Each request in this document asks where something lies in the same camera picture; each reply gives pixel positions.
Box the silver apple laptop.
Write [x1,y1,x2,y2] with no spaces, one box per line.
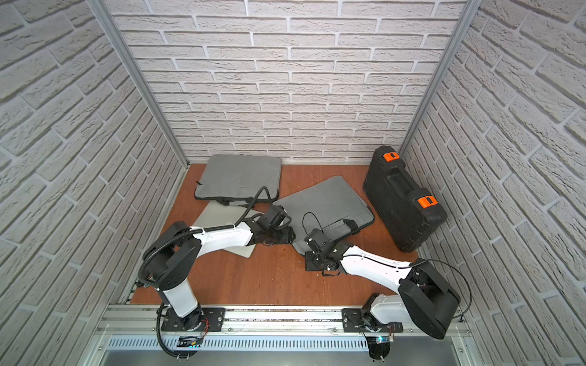
[192,201,256,259]

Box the grey laptop sleeve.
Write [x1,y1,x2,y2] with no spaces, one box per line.
[274,175,375,256]

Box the grey zippered laptop bag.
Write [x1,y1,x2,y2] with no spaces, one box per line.
[194,154,282,205]

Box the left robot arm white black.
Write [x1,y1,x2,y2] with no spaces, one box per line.
[137,215,295,331]

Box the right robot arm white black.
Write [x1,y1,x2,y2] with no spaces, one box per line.
[305,242,461,339]

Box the black plastic tool case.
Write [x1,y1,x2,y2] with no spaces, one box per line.
[363,146,447,253]

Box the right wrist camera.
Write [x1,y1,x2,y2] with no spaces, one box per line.
[305,229,334,253]

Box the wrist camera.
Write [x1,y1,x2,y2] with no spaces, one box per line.
[305,229,334,253]
[259,205,287,229]

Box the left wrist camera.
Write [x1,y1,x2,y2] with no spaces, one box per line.
[259,205,287,229]

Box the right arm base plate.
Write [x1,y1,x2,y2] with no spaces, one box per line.
[341,308,404,333]

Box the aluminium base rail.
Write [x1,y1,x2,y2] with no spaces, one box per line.
[93,303,472,339]

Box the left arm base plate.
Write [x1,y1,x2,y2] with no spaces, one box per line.
[161,307,227,332]

